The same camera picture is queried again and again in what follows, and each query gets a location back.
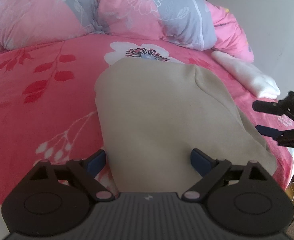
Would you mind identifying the beige zip hoodie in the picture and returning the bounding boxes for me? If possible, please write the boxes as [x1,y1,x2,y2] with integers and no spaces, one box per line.
[94,58,277,194]

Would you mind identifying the white folded garment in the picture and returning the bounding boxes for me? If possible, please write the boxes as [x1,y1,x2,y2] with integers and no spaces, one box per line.
[211,51,281,99]

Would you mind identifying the pink grey floral duvet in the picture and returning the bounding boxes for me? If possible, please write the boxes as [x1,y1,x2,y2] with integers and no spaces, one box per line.
[0,0,254,62]

